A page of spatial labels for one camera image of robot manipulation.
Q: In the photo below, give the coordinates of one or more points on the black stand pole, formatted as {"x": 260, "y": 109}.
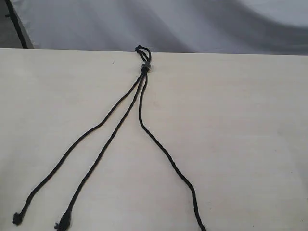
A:
{"x": 15, "y": 21}

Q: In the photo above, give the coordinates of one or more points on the grey cable tie band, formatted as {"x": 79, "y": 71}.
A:
{"x": 146, "y": 67}

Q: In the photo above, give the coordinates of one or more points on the white backdrop cloth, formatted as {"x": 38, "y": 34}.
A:
{"x": 205, "y": 26}

